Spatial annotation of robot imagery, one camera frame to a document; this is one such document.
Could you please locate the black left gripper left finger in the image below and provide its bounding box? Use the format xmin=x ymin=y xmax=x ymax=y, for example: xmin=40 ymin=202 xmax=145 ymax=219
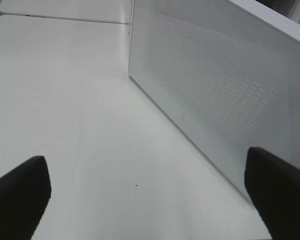
xmin=0 ymin=156 xmax=52 ymax=240

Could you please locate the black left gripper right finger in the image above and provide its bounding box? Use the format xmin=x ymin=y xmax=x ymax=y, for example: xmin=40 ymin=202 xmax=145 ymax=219
xmin=244 ymin=147 xmax=300 ymax=240

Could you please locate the white microwave oven body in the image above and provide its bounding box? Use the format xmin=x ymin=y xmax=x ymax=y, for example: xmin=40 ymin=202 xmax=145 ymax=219
xmin=230 ymin=0 xmax=300 ymax=43

